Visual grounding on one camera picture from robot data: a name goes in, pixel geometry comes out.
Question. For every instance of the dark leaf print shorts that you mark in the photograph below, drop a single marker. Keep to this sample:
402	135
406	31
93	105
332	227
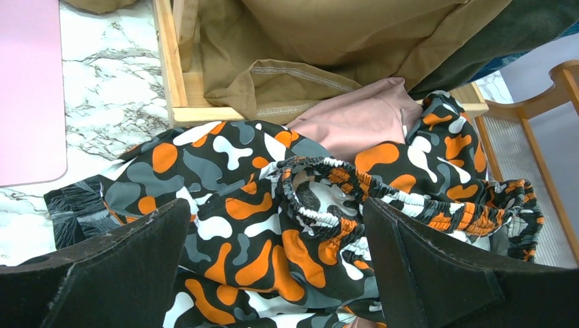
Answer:
78	212

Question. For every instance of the dark green hanging shorts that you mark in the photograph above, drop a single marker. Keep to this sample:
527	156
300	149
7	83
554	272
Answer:
521	26

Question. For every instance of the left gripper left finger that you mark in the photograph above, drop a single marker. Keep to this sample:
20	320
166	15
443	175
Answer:
122	278

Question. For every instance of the blue patterned hanging shorts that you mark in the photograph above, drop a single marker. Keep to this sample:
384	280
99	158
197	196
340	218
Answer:
502	61

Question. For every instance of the brown hanging shorts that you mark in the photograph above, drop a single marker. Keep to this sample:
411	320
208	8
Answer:
353	43

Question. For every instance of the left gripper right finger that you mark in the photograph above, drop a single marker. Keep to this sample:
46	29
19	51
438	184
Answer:
428	279

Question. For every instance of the pink clipboard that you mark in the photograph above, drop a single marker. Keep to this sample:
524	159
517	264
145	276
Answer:
33	127

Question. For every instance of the wooden weaving loom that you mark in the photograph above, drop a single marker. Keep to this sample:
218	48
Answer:
513	151

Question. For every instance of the pink shorts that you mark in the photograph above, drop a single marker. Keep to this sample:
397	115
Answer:
350	123

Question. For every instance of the orange camouflage shorts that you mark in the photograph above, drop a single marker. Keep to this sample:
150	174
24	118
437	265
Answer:
276	235

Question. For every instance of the wooden clothes rack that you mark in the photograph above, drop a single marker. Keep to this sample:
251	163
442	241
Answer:
184	84

